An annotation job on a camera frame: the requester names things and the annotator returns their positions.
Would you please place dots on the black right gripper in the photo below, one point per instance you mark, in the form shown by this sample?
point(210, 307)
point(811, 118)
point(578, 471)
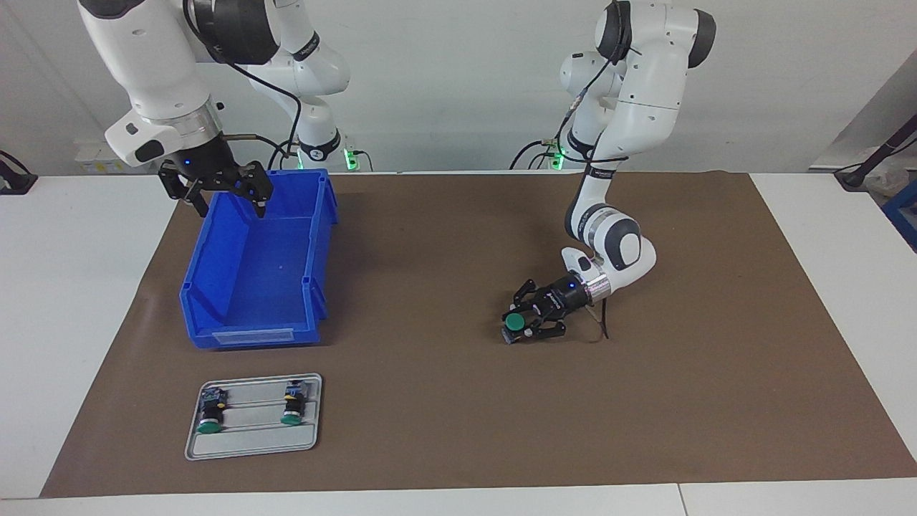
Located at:
point(204, 168)

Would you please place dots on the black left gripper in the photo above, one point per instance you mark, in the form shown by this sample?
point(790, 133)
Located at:
point(566, 297)

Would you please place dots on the green push button switch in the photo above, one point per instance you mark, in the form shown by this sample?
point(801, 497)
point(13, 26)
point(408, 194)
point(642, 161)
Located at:
point(292, 405)
point(210, 414)
point(513, 320)

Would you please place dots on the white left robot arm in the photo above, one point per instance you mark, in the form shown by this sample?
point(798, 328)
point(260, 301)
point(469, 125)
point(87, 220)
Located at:
point(648, 79)

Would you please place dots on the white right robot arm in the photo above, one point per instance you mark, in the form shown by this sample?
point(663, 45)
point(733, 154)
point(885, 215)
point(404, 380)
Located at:
point(157, 64)

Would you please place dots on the blue plastic storage bin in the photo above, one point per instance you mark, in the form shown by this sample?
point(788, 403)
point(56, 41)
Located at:
point(251, 287)

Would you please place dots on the brown paper table mat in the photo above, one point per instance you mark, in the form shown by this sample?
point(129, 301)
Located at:
point(458, 416)

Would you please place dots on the white power strip box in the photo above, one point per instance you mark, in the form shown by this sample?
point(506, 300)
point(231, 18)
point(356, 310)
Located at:
point(89, 158)

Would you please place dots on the black table clamp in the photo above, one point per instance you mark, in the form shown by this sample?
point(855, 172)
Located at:
point(18, 183)

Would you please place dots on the grey metal tray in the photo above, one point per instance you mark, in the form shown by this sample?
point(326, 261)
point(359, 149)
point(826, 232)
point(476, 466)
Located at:
point(254, 441)

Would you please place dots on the black slanted stand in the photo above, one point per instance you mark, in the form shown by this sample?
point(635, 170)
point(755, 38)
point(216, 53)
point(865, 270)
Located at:
point(877, 154)

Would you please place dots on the clear plastic bag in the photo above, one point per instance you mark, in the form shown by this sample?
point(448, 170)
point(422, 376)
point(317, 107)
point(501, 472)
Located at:
point(888, 179)

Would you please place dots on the blue frame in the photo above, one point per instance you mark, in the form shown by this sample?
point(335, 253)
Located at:
point(904, 211)

